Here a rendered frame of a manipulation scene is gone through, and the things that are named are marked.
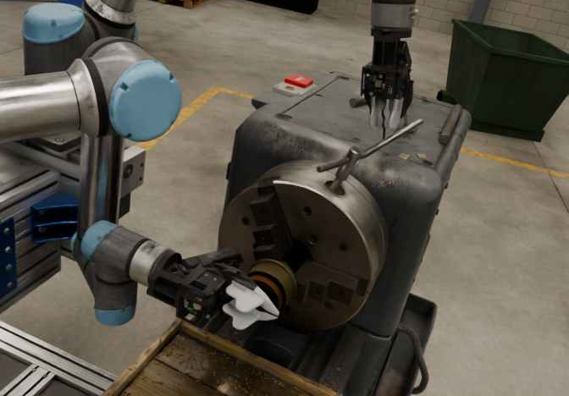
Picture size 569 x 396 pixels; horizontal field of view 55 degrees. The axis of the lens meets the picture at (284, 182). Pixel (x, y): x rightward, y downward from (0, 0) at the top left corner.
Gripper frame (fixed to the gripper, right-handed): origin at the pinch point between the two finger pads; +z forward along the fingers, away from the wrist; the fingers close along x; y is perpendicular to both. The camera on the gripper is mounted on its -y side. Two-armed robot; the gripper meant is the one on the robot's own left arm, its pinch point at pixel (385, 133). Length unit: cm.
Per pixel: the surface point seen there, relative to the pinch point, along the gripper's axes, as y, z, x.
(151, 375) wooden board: 40, 38, -30
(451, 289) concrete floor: -163, 134, 7
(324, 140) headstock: -1.1, 3.5, -12.7
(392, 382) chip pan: -21, 79, 3
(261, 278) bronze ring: 31.8, 17.5, -11.6
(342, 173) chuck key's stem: 15.2, 3.4, -3.6
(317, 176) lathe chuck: 13.2, 5.7, -9.0
